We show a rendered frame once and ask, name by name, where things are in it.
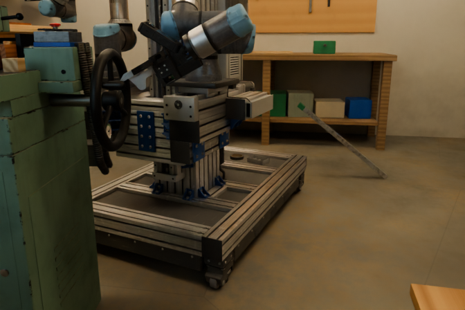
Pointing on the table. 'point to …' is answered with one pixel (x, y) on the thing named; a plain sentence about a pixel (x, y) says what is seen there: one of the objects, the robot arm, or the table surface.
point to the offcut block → (14, 64)
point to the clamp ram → (25, 40)
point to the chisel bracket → (4, 20)
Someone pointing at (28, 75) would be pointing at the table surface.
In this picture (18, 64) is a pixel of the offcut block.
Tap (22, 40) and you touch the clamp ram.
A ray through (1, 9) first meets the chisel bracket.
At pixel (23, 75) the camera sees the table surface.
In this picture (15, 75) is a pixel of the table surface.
